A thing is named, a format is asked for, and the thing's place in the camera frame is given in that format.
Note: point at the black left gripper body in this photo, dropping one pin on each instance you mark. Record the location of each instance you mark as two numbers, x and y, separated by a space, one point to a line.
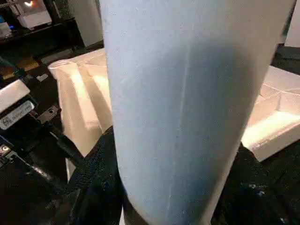
47 93

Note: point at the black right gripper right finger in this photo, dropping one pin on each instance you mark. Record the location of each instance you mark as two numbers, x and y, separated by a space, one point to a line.
253 201

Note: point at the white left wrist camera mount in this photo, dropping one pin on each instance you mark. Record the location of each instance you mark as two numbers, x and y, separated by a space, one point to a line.
11 93

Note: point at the white plastic table leg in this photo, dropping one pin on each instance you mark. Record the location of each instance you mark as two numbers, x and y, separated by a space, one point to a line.
187 105

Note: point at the white plastic table top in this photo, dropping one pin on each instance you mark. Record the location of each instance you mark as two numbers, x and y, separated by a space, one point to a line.
79 98

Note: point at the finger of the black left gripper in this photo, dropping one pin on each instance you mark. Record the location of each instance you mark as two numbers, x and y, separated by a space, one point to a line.
68 145
42 173

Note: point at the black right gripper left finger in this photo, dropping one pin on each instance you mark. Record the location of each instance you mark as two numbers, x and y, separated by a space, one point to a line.
98 187

